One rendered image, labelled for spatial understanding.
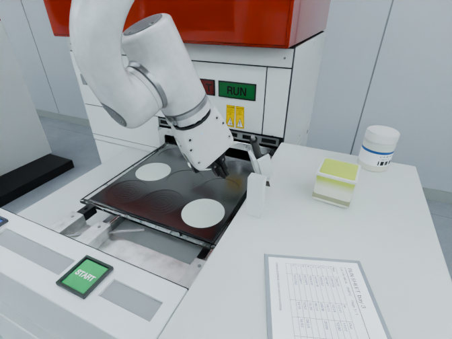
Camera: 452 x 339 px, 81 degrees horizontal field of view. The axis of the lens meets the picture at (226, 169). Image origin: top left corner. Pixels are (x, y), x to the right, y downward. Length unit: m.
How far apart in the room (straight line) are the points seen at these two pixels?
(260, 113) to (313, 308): 0.55
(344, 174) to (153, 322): 0.41
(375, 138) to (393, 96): 1.60
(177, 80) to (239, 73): 0.39
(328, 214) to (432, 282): 0.18
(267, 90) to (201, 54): 0.22
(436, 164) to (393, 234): 1.99
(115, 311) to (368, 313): 0.33
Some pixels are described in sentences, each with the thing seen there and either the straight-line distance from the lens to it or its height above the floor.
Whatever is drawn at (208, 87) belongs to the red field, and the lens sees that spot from 0.84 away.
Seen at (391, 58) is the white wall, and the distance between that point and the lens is 2.24.
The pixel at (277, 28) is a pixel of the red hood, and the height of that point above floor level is 1.27.
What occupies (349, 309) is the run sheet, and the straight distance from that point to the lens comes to 0.42.
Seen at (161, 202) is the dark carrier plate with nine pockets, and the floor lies 0.90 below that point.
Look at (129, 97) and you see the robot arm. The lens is 0.38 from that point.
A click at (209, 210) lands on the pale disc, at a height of 0.90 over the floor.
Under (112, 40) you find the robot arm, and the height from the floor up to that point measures 1.27.
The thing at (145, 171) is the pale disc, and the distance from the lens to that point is 0.81.
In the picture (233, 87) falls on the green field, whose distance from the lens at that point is 0.81.
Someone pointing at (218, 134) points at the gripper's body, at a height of 1.10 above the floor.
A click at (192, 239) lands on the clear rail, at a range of 0.56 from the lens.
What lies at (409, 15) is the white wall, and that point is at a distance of 2.23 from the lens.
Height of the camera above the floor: 1.30
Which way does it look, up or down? 31 degrees down
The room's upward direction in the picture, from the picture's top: straight up
